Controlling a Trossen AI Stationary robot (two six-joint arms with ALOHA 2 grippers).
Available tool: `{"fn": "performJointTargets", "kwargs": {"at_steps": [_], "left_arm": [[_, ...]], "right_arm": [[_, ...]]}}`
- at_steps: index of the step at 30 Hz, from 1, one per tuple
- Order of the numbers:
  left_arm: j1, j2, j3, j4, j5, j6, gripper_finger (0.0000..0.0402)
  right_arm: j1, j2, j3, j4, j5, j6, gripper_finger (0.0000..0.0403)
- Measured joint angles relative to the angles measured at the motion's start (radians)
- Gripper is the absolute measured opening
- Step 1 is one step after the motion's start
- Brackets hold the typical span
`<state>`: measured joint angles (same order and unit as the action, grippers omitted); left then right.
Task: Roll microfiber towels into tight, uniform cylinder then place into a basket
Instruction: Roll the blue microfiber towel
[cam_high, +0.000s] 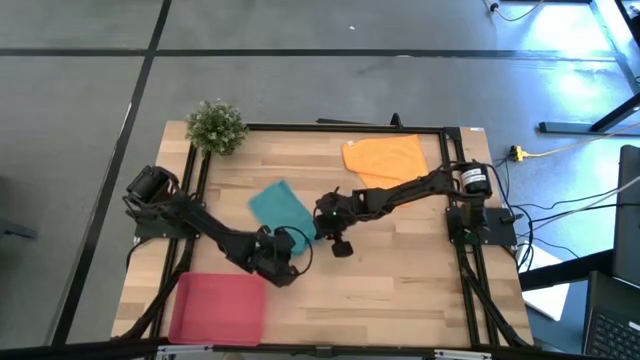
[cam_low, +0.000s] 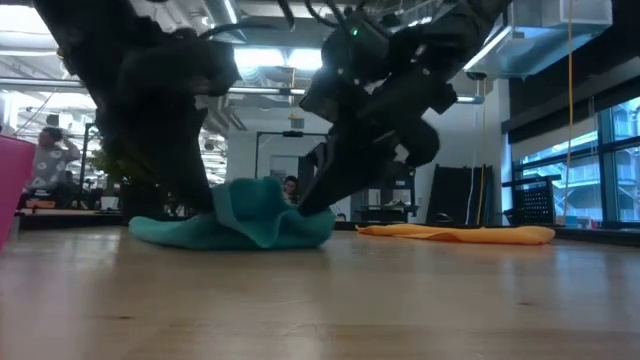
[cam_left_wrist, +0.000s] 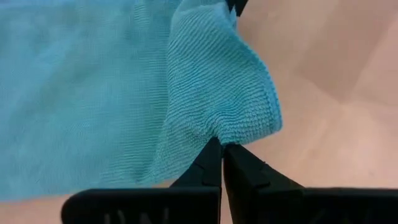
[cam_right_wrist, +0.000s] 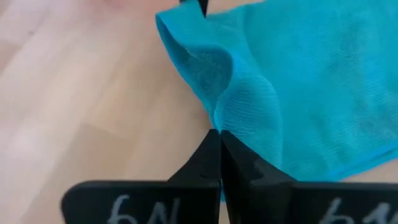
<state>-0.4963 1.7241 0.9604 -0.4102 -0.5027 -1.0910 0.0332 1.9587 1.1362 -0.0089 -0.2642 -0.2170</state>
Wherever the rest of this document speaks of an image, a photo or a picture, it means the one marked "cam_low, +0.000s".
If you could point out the long ceiling light tube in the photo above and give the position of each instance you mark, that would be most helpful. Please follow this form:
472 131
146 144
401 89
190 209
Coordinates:
270 91

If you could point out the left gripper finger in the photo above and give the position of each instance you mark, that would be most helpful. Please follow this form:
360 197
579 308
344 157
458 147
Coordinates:
187 185
205 180

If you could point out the person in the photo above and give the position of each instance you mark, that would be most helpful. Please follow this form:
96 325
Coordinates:
290 187
50 165

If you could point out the black aluminium table frame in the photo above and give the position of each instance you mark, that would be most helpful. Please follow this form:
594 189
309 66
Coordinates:
70 221

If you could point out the black background cabinet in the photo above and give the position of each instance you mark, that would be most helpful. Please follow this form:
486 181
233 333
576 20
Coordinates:
395 195

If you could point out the pink plastic basket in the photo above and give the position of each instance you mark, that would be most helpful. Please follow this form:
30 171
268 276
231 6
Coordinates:
12 190

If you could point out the silver ventilation duct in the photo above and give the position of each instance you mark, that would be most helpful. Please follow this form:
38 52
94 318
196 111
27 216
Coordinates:
540 45

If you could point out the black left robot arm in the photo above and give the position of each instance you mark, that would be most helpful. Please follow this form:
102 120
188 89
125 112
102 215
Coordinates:
90 30

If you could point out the black framed window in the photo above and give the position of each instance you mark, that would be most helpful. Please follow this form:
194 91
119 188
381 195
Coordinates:
625 195

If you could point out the black perforated cart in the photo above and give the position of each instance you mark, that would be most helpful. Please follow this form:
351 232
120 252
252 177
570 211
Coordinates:
535 205

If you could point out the teal microfiber towel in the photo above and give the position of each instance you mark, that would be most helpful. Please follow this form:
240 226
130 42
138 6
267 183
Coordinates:
250 220

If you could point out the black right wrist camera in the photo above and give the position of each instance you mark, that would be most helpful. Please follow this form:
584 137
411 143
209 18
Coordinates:
355 50

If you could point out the black background rig frame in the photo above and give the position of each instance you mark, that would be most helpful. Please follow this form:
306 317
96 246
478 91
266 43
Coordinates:
280 134

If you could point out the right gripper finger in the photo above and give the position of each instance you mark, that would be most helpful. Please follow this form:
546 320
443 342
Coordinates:
360 160
327 152

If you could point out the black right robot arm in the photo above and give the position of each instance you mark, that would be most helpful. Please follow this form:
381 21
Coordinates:
450 25

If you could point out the black leaning panels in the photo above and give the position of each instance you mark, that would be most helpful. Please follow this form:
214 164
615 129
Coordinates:
455 195

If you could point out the orange microfiber towel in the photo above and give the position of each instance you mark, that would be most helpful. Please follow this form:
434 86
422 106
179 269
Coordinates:
475 234

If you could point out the black plant pot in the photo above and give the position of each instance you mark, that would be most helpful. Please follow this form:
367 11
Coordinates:
140 205

